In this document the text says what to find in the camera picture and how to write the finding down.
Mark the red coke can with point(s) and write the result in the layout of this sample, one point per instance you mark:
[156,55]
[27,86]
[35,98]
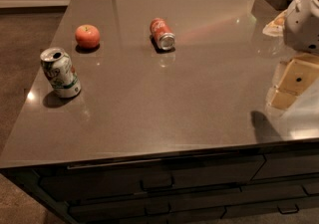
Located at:
[162,34]

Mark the dark drawer cabinet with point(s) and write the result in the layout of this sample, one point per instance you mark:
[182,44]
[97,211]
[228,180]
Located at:
[177,190]

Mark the red apple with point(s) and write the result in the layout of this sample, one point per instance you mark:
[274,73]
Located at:
[87,36]

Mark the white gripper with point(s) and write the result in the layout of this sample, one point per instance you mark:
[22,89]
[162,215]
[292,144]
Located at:
[303,24]

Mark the green white soda can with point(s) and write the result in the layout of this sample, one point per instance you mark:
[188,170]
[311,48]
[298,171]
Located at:
[60,72]

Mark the clear snack bag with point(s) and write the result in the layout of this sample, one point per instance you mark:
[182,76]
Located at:
[276,26]

